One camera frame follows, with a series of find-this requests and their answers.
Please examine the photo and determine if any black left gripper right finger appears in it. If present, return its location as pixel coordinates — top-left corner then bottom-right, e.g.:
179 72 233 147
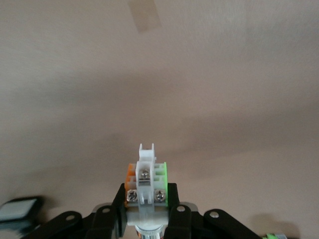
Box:
164 183 262 239

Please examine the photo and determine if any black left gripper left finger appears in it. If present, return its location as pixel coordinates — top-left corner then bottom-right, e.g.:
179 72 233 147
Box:
24 183 128 239

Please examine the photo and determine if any red push button switch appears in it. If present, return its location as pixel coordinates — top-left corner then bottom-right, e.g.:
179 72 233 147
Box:
124 143 168 239

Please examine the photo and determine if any black square white-capped button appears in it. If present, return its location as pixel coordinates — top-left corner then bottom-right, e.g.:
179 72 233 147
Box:
0 195 45 234

